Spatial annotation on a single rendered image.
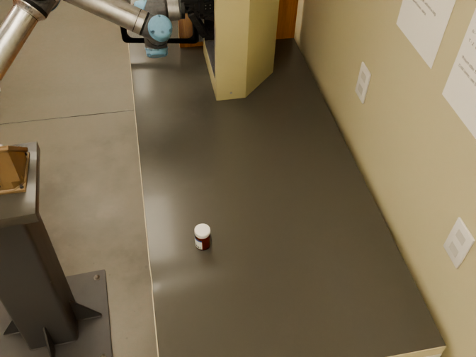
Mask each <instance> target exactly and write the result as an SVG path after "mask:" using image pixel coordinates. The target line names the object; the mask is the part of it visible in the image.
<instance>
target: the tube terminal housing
mask: <svg viewBox="0 0 476 357"><path fill-rule="evenodd" d="M278 9H279V0H214V11H215V45H216V47H215V77H214V75H213V70H212V67H211V64H210V60H209V57H208V52H207V49H206V46H205V39H204V44H203V53H204V56H205V61H206V64H207V67H208V71H209V75H210V79H211V82H212V87H213V90H214V93H215V98H216V101H221V100H228V99H236V98H246V97H247V96H248V95H249V94H250V93H251V92H252V91H253V90H254V89H255V88H256V87H257V86H258V85H260V84H261V83H262V82H263V81H264V80H265V79H266V78H267V77H268V76H270V75H271V74H272V73H273V64H274V55H275V47H276V32H277V24H278Z"/></svg>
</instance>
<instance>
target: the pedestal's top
mask: <svg viewBox="0 0 476 357"><path fill-rule="evenodd" d="M9 146H21V147H27V148H28V151H27V152H30V161H29V167H28V180H27V187H26V192H21V193H10V194H3V195H0V228H2V227H10V226H15V225H23V224H28V223H32V222H39V193H40V148H39V145H38V142H28V143H23V144H13V145H9Z"/></svg>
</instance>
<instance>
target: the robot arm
mask: <svg viewBox="0 0 476 357"><path fill-rule="evenodd" d="M63 1H66V2H67V3H69V4H72V5H74V6H76V7H79V8H81V9H83V10H85V11H88V12H89V13H92V14H94V15H96V16H98V17H101V18H103V19H105V20H107V21H110V22H111V23H114V24H116V25H118V26H121V27H123V28H125V29H128V30H130V31H132V32H134V33H137V34H138V35H141V36H143V37H144V44H145V47H144V48H145V49H146V53H147V56H148V57H150V58H160V57H166V56H167V55H168V46H167V42H168V40H169V38H170V37H171V34H172V23H171V21H177V20H180V19H185V13H187V14H188V17H189V18H190V20H191V22H192V23H193V25H194V26H195V28H196V29H197V31H198V33H199V35H200V36H201V37H202V38H205V37H207V36H208V28H207V27H206V25H204V23H203V22H202V20H201V18H202V19H205V20H210V21H215V11H214V0H138V1H135V2H134V5H132V4H129V3H128V2H125V1H123V0H63ZM12 2H13V6H12V7H11V9H10V11H9V12H8V14H7V15H6V17H5V19H4V20H3V22H2V23H1V25H0V81H1V80H2V79H3V77H4V75H5V73H6V72H7V70H8V69H9V67H10V66H11V64H12V62H13V61H14V60H15V58H16V56H17V54H18V53H19V51H20V50H21V48H22V47H23V45H24V43H25V42H26V40H27V39H28V37H29V35H30V34H31V32H32V31H33V29H34V27H35V26H36V24H37V23H38V21H44V20H45V19H46V18H47V16H48V15H49V13H50V12H51V11H53V10H55V9H56V8H57V7H58V5H59V3H60V0H12Z"/></svg>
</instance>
